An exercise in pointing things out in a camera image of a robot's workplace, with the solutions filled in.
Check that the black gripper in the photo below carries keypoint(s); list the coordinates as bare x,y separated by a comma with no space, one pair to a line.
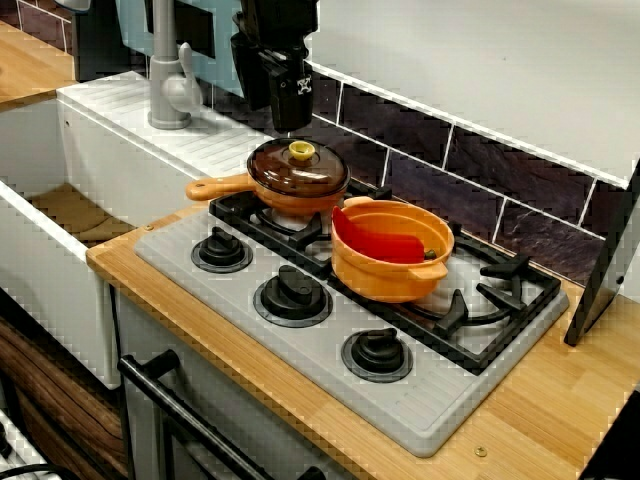
280,47

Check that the glass lid with yellow knob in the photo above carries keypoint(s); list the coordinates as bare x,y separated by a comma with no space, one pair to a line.
280,170

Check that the red toy pepper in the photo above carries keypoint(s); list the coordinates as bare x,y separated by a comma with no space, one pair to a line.
380,245

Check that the teal toy microwave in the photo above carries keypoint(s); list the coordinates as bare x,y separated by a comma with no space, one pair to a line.
225,50

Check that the grey toy faucet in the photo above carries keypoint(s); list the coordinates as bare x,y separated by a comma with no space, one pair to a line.
162,75

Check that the white sink unit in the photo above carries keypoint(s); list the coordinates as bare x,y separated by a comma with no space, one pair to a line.
125,165

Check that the black stove knob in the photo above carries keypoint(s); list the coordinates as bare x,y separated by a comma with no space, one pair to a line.
375,352
290,295
220,247

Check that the dark tiled backsplash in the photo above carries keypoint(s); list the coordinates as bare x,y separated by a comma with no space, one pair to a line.
425,165

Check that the black box behind faucet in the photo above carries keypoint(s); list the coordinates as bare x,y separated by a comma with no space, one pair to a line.
95,45

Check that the black stove grate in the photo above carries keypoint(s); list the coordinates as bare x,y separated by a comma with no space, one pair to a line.
505,267

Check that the grey stove plate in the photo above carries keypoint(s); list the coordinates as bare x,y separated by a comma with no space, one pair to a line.
430,400

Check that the grey oven cabinet front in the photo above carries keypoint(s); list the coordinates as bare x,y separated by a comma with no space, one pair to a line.
142,430

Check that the black side panel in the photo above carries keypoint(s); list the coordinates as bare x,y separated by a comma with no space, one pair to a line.
600,265

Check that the dark wood grain board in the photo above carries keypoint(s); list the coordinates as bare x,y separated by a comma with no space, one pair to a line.
50,400

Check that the wooden countertop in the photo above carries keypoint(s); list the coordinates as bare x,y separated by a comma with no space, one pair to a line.
550,400

